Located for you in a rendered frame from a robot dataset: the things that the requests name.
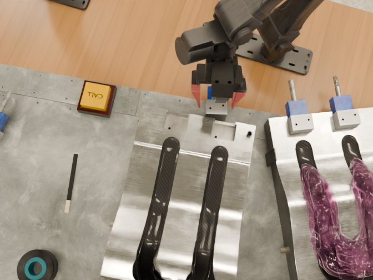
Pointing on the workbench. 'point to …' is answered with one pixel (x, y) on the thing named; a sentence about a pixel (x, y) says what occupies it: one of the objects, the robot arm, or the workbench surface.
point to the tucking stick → (71, 183)
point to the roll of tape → (28, 268)
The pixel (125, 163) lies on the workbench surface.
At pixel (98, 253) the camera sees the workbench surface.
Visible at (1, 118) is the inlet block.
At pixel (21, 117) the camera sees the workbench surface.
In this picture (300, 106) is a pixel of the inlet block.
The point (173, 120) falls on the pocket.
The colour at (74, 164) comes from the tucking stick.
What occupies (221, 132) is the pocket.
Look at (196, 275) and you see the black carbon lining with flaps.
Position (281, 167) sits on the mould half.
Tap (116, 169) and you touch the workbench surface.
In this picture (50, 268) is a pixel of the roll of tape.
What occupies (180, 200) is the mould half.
